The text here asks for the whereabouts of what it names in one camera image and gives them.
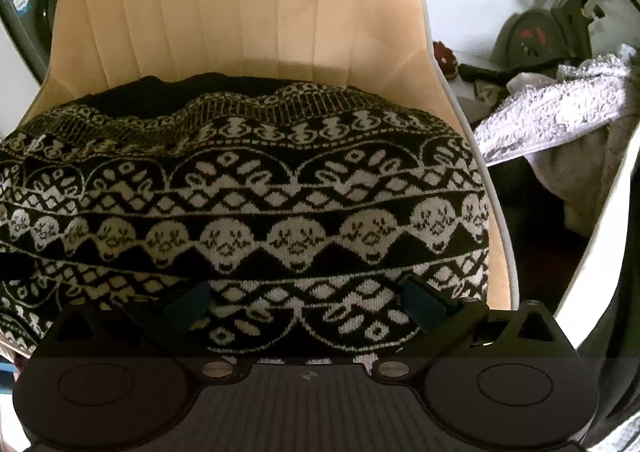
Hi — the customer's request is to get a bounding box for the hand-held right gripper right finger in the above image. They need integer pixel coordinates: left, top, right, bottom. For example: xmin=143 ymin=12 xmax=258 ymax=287
xmin=375 ymin=276 xmax=563 ymax=380

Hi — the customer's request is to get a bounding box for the white curved furniture edge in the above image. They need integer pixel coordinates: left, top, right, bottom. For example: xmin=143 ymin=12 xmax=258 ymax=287
xmin=552 ymin=122 xmax=640 ymax=348

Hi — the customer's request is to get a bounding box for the black white patterned knit sweater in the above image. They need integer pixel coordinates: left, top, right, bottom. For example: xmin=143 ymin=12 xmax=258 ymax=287
xmin=0 ymin=73 xmax=493 ymax=365

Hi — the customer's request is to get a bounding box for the small red object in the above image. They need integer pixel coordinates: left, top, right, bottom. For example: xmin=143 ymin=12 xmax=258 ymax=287
xmin=432 ymin=42 xmax=458 ymax=80

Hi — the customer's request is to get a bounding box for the grey white fuzzy towel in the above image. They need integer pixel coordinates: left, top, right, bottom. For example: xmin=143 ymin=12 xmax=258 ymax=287
xmin=472 ymin=44 xmax=633 ymax=167

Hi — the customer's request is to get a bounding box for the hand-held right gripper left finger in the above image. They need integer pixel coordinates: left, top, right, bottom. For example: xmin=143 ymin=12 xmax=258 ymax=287
xmin=45 ymin=279 xmax=238 ymax=380

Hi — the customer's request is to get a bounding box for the beige upholstered chair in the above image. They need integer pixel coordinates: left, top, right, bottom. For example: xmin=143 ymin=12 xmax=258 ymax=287
xmin=20 ymin=0 xmax=518 ymax=313

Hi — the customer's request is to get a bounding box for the grey washing machine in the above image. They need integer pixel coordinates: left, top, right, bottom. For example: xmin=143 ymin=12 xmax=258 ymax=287
xmin=0 ymin=0 xmax=86 ymax=82

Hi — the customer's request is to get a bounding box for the grey fuzzy cloth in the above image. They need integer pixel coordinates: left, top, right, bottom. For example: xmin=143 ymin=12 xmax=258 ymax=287
xmin=525 ymin=122 xmax=628 ymax=239

